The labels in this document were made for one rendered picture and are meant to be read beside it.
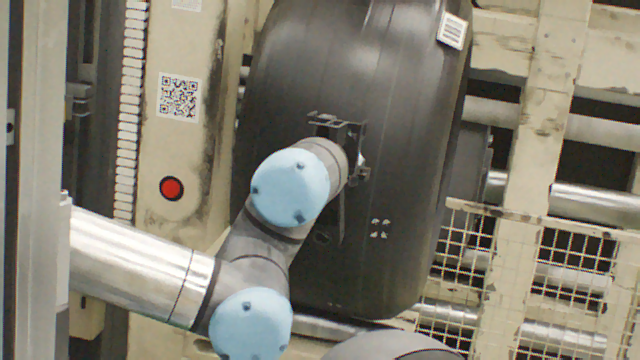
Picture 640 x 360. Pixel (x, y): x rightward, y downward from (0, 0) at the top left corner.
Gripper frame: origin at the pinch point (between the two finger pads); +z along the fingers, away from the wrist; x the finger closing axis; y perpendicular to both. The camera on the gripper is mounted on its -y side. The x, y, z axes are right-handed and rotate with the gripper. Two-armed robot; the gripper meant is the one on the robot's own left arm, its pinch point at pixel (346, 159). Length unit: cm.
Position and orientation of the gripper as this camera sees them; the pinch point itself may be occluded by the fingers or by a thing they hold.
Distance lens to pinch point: 129.6
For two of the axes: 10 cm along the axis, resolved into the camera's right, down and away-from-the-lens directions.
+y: 1.4, -9.7, -2.0
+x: -9.7, -1.8, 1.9
